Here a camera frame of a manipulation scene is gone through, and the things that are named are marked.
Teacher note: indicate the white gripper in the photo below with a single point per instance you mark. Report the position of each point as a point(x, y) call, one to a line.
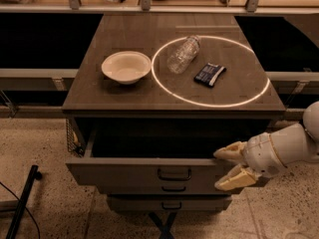
point(261, 156)

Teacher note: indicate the grey top drawer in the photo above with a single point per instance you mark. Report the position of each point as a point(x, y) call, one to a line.
point(112, 162)

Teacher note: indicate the grey drawer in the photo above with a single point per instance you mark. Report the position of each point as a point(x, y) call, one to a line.
point(112, 162)
point(215, 203)
point(161, 190)

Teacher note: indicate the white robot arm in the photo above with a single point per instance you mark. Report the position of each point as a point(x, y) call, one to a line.
point(298, 142)

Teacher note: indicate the grey bottom drawer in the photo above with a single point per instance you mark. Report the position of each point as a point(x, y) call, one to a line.
point(215, 203)

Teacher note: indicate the grey middle drawer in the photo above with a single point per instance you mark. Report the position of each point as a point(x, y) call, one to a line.
point(161, 190)

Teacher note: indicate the dark blue snack packet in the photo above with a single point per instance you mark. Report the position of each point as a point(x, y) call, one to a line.
point(209, 74)

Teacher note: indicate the blue cross floor tape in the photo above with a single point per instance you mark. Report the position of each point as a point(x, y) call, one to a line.
point(163, 227)

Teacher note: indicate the clear plastic water bottle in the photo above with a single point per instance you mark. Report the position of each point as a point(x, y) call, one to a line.
point(181, 58)

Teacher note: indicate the white bowl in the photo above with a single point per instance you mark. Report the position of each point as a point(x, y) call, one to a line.
point(126, 67)

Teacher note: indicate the black metal stand leg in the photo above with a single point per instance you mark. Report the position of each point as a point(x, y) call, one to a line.
point(34, 174)

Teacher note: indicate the wire mesh basket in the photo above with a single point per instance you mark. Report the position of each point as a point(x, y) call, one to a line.
point(73, 144)

